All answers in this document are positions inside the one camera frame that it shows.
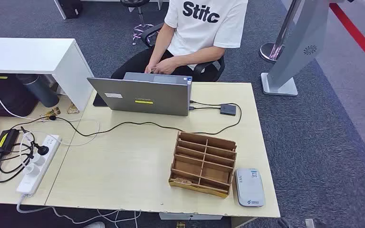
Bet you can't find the person's right hand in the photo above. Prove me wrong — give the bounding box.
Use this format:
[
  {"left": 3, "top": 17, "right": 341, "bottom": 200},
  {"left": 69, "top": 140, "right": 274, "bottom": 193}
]
[{"left": 144, "top": 61, "right": 158, "bottom": 75}]

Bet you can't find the person's left hand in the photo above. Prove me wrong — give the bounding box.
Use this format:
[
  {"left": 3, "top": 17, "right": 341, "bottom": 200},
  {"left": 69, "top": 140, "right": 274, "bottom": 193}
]
[{"left": 153, "top": 57, "right": 179, "bottom": 75}]

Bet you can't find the person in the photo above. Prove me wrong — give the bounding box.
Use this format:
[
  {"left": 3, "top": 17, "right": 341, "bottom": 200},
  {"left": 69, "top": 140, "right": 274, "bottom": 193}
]
[{"left": 110, "top": 0, "right": 249, "bottom": 83}]

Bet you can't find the stack of key cards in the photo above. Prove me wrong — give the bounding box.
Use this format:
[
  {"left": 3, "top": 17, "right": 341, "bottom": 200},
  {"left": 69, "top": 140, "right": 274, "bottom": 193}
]
[{"left": 173, "top": 177, "right": 193, "bottom": 186}]

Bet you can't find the white card reader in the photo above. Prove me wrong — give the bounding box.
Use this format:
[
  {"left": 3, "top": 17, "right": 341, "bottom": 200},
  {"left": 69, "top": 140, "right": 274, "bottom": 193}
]
[{"left": 234, "top": 168, "right": 266, "bottom": 208}]

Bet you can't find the grey laptop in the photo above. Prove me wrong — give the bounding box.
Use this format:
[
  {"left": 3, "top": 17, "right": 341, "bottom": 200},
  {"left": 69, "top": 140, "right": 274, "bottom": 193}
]
[{"left": 87, "top": 72, "right": 193, "bottom": 117}]

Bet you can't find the black office chair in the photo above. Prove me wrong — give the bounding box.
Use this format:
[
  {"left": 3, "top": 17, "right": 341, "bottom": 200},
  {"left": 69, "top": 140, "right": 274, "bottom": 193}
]
[{"left": 140, "top": 22, "right": 226, "bottom": 83}]

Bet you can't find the black mouse pad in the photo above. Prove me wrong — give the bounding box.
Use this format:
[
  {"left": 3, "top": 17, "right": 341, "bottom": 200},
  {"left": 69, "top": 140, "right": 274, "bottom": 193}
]
[{"left": 93, "top": 92, "right": 108, "bottom": 107}]

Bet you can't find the black stool with chrome base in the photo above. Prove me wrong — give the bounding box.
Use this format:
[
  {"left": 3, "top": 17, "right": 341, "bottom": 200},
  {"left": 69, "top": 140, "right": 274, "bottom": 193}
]
[{"left": 120, "top": 0, "right": 155, "bottom": 46}]

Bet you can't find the small black usb hub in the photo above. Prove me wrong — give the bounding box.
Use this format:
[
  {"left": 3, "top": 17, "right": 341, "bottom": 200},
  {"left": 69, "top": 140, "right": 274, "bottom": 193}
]
[{"left": 220, "top": 103, "right": 237, "bottom": 117}]

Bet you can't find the black cabinet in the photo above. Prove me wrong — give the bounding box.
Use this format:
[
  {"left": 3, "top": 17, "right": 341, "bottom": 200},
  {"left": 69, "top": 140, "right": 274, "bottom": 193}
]
[{"left": 57, "top": 0, "right": 83, "bottom": 19}]

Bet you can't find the white desk panel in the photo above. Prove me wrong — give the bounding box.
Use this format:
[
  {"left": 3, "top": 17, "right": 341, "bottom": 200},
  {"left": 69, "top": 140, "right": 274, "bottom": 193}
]
[{"left": 54, "top": 0, "right": 67, "bottom": 20}]

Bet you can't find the dark grey thermos bottle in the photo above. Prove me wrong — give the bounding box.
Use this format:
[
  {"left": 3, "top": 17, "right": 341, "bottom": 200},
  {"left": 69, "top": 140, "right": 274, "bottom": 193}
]
[{"left": 15, "top": 74, "right": 60, "bottom": 108}]

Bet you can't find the wooden slotted organizer box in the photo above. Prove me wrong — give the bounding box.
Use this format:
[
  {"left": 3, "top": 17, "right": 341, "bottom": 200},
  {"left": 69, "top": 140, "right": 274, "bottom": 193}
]
[{"left": 168, "top": 131, "right": 237, "bottom": 199}]

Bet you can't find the white desk shelf unit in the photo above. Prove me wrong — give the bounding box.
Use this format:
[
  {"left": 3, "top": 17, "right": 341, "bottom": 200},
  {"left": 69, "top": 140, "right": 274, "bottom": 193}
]
[{"left": 0, "top": 38, "right": 94, "bottom": 112}]

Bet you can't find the grey kiosk stand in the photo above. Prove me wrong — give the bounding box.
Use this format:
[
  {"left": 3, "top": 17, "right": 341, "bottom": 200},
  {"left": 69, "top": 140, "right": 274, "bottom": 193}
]
[{"left": 260, "top": 0, "right": 347, "bottom": 96}]

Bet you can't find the black plug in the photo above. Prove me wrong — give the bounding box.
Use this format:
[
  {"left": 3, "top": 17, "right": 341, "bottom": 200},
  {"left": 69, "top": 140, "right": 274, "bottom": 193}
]
[{"left": 33, "top": 142, "right": 50, "bottom": 156}]

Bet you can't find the white plug adapter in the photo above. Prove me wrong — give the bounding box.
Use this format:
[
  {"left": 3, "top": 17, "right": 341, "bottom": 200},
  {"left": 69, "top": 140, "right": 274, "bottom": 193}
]
[
  {"left": 31, "top": 153, "right": 46, "bottom": 166},
  {"left": 23, "top": 163, "right": 41, "bottom": 178}
]

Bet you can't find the black bag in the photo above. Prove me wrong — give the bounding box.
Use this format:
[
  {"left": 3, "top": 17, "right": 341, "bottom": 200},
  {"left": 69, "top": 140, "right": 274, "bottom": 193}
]
[{"left": 0, "top": 73, "right": 39, "bottom": 118}]

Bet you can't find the black power adapter yellow label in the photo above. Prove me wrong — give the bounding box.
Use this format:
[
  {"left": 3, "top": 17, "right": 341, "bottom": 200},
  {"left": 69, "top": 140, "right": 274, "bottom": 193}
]
[{"left": 0, "top": 128, "right": 20, "bottom": 157}]

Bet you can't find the white power strip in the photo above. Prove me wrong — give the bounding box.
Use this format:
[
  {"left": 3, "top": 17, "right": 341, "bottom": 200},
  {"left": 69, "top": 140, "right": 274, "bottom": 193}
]
[{"left": 16, "top": 134, "right": 62, "bottom": 196}]

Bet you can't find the long black power cable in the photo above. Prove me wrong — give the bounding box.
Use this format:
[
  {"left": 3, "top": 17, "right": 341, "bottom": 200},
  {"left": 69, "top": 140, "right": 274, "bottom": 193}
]
[{"left": 10, "top": 100, "right": 243, "bottom": 138}]

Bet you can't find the chrome stanchion post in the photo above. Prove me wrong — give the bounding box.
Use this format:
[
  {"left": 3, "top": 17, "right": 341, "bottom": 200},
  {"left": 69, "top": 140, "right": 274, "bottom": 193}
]
[{"left": 259, "top": 0, "right": 303, "bottom": 64}]

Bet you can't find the thin white cable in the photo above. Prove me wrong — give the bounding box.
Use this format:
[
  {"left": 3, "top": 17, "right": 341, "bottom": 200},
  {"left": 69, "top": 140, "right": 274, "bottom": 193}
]
[{"left": 0, "top": 90, "right": 101, "bottom": 147}]

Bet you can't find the white power strip cord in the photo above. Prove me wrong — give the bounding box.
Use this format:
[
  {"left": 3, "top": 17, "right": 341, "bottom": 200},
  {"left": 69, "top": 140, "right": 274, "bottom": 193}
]
[{"left": 16, "top": 193, "right": 142, "bottom": 228}]

